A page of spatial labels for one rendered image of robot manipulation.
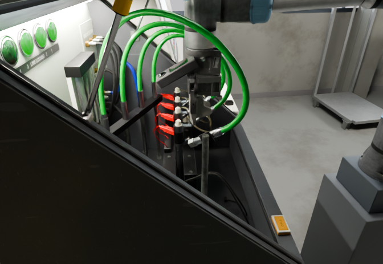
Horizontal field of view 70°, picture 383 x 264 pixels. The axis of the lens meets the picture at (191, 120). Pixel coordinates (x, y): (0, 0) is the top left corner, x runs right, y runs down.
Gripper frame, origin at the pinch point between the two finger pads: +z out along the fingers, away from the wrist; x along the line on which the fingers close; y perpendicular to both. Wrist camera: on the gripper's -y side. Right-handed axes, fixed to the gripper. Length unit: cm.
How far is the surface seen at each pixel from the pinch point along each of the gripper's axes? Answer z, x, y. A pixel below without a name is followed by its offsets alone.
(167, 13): -29.1, -8.9, -5.3
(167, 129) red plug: 3.6, 1.7, -6.7
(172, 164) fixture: 15.2, 0.1, -5.7
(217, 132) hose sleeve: -4.1, -13.8, 5.1
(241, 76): -18.1, -15.4, 9.0
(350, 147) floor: 113, 144, 163
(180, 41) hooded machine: 14, 165, 1
